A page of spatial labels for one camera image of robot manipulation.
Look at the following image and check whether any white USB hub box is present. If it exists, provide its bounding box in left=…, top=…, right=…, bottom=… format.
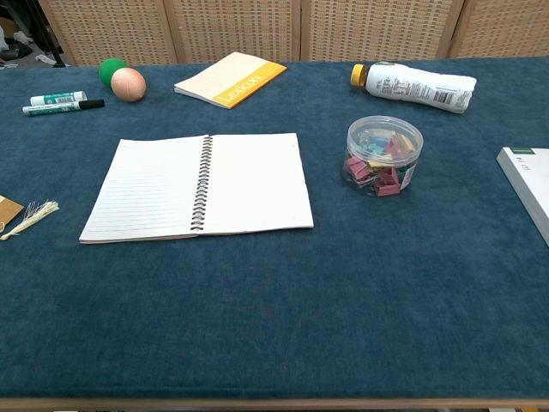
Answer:
left=496, top=147, right=549, bottom=248

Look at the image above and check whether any white bottle with yellow cap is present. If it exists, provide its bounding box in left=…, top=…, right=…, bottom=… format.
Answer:
left=350, top=62, right=478, bottom=115

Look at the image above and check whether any white yellow Lexicon notebook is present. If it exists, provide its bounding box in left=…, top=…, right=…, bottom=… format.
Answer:
left=173, top=51, right=288, bottom=110

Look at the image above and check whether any white marker with black cap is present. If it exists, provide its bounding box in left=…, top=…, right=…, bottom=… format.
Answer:
left=21, top=99, right=106, bottom=117

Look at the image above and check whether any black tripod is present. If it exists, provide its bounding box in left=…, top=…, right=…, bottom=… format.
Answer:
left=25, top=0, right=69, bottom=69

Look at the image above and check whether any peach ball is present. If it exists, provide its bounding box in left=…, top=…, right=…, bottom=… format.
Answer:
left=110, top=67, right=148, bottom=103

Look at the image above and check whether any green-capped white marker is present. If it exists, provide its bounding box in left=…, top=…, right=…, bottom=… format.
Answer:
left=29, top=90, right=88, bottom=107

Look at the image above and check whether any wicker folding screen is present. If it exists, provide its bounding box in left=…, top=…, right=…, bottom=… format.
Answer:
left=37, top=0, right=549, bottom=68

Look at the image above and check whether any brown card bookmark with tassel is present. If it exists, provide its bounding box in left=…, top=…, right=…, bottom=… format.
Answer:
left=0, top=195, right=60, bottom=241

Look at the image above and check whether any green ball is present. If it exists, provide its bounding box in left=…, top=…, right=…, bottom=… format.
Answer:
left=98, top=57, right=129, bottom=90

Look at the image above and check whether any blue table cloth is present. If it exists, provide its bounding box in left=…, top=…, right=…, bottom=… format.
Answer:
left=0, top=58, right=549, bottom=400

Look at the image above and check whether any clear round container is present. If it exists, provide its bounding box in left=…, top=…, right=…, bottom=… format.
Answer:
left=341, top=115, right=425, bottom=198

